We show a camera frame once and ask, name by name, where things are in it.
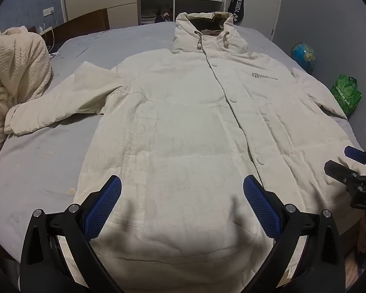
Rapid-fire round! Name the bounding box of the cream knitted blanket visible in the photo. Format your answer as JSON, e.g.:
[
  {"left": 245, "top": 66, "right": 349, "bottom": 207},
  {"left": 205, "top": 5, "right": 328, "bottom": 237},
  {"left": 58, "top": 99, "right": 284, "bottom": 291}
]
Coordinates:
[{"left": 0, "top": 21, "right": 52, "bottom": 190}]

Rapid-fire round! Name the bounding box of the stack of folded clothes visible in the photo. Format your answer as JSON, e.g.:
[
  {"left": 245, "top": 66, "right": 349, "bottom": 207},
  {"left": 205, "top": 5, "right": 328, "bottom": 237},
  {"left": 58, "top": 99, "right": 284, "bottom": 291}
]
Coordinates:
[{"left": 140, "top": 10, "right": 158, "bottom": 24}]

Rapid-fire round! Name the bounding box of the brown wooden headboard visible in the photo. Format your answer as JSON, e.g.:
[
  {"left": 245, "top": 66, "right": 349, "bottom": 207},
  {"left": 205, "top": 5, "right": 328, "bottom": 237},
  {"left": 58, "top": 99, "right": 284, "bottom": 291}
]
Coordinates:
[{"left": 44, "top": 9, "right": 110, "bottom": 52}]

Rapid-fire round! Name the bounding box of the blue globe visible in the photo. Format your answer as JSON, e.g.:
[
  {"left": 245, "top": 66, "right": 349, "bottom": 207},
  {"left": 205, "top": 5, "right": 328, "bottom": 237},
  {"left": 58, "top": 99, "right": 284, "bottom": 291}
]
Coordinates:
[{"left": 291, "top": 42, "right": 316, "bottom": 74}]

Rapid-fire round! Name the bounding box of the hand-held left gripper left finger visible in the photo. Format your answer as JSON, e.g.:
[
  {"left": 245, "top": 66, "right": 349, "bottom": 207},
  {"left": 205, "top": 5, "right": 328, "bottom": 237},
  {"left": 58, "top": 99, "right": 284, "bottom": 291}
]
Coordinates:
[{"left": 19, "top": 175, "right": 124, "bottom": 293}]

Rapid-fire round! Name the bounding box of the white hooded jacket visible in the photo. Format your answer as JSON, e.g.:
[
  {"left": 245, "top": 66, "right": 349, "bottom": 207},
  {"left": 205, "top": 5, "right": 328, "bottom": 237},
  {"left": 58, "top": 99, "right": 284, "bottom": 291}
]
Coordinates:
[{"left": 4, "top": 12, "right": 363, "bottom": 293}]

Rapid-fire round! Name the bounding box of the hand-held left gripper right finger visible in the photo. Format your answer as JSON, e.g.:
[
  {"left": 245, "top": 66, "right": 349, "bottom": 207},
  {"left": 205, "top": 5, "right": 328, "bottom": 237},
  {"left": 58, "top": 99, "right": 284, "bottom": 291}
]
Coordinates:
[{"left": 242, "top": 175, "right": 346, "bottom": 293}]

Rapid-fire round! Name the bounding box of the white charger cable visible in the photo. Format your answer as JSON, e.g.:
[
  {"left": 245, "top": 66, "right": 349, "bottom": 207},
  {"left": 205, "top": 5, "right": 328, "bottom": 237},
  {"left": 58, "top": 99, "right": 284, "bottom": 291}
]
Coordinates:
[{"left": 38, "top": 21, "right": 58, "bottom": 54}]

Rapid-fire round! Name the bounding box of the green plastic bag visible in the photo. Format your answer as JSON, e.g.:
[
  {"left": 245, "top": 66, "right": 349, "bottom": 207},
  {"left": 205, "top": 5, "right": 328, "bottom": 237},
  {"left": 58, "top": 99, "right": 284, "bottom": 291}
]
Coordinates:
[{"left": 330, "top": 74, "right": 363, "bottom": 117}]

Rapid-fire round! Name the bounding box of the black racket bag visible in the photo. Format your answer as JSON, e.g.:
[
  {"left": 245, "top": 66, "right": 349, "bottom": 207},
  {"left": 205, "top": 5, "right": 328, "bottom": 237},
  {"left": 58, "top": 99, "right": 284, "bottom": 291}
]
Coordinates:
[{"left": 227, "top": 0, "right": 250, "bottom": 25}]

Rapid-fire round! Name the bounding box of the white door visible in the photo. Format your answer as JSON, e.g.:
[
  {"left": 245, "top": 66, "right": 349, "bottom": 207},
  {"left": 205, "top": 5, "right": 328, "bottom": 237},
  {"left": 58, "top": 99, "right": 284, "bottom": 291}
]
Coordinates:
[{"left": 247, "top": 0, "right": 285, "bottom": 42}]

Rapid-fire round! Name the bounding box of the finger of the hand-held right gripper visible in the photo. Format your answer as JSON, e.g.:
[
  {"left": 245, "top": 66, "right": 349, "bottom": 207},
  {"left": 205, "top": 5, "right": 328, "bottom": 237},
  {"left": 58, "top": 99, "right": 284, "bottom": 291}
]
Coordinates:
[
  {"left": 344, "top": 146, "right": 366, "bottom": 167},
  {"left": 324, "top": 159, "right": 366, "bottom": 194}
]

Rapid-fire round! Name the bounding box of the bed with grey sheet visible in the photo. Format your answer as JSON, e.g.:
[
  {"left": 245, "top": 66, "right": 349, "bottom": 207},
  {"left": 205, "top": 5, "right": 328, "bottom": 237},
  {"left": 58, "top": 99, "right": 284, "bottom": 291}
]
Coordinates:
[{"left": 0, "top": 21, "right": 366, "bottom": 269}]

